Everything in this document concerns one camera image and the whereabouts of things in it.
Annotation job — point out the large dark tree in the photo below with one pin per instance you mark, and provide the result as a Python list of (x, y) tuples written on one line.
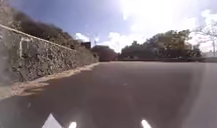
[(104, 53)]

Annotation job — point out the dark grey asphalt road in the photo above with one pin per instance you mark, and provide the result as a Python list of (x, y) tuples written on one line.
[(129, 93)]

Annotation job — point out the row of trees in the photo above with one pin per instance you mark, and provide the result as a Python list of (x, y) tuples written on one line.
[(162, 45)]

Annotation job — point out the robot's own part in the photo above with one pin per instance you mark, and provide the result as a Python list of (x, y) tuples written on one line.
[(72, 125), (145, 124)]

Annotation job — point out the strip of dry leaves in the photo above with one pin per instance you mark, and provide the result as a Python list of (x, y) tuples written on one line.
[(26, 87)]

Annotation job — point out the bare pale tree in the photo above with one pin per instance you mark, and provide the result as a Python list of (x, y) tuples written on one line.
[(209, 33)]

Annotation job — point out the low dark kerb wall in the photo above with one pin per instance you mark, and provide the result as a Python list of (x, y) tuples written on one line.
[(169, 60)]

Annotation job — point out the grey stone wall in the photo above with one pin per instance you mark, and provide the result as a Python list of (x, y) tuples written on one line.
[(39, 56)]

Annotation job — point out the bushes above stone wall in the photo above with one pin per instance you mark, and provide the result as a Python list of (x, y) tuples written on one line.
[(36, 30)]

